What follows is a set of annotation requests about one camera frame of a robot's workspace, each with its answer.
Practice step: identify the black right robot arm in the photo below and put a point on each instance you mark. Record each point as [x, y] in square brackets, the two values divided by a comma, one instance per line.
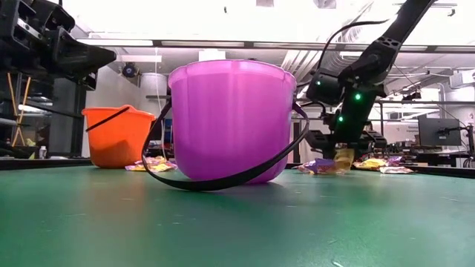
[389, 44]

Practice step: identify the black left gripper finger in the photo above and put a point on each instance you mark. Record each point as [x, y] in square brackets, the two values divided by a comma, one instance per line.
[81, 55]

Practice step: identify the small white bottle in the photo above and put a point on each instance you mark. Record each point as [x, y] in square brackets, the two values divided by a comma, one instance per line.
[43, 152]

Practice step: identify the orange halloween bucket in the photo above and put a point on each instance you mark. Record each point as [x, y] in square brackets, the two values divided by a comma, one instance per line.
[118, 144]

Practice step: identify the purple candy pack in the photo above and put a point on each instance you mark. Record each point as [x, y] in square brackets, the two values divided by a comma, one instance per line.
[394, 160]
[317, 165]

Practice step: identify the black metal shelving rack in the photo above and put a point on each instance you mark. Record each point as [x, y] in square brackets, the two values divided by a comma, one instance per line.
[67, 111]

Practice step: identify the purple halloween bucket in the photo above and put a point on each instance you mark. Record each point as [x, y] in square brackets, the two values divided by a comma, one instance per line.
[230, 122]

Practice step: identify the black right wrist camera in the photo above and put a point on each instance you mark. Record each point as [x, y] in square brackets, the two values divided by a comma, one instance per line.
[324, 89]

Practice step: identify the round black wall device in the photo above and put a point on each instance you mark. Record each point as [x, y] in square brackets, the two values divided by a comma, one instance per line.
[130, 70]

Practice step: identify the white cylindrical tank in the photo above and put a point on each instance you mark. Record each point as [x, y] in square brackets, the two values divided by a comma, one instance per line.
[154, 91]

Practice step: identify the black computer monitor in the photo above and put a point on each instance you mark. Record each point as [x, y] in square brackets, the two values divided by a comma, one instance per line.
[439, 131]

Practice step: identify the pale yellow candy pack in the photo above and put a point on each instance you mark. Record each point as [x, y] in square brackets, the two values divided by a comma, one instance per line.
[371, 163]

